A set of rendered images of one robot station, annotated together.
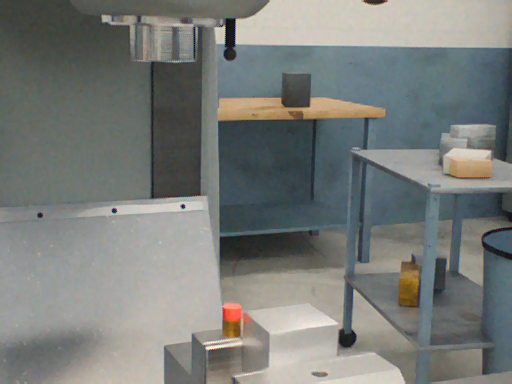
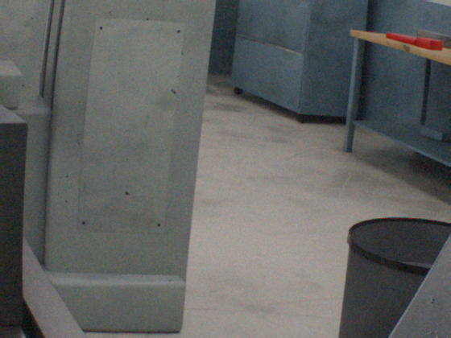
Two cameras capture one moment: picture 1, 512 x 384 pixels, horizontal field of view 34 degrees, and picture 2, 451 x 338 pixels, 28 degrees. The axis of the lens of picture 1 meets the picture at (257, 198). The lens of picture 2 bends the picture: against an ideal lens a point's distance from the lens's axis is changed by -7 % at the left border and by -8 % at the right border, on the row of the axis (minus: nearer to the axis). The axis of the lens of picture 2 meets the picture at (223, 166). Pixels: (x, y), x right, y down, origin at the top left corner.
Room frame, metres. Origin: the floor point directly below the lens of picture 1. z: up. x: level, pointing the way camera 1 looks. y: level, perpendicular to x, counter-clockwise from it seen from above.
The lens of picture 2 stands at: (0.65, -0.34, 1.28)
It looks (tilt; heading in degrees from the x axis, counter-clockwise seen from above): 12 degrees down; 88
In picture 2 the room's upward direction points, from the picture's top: 6 degrees clockwise
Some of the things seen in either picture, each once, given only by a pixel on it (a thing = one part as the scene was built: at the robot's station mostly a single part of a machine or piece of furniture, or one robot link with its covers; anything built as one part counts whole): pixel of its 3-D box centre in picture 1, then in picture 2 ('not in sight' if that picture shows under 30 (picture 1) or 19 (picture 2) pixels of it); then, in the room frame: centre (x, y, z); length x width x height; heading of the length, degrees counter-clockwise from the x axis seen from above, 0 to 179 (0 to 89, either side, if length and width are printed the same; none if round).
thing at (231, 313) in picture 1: (231, 320); not in sight; (0.65, 0.02, 1.06); 0.02 x 0.02 x 0.03
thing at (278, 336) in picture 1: (289, 352); not in sight; (0.63, -0.03, 1.05); 0.06 x 0.05 x 0.06; 114
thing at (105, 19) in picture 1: (163, 20); not in sight; (0.59, 0.07, 1.31); 0.09 x 0.09 x 0.01
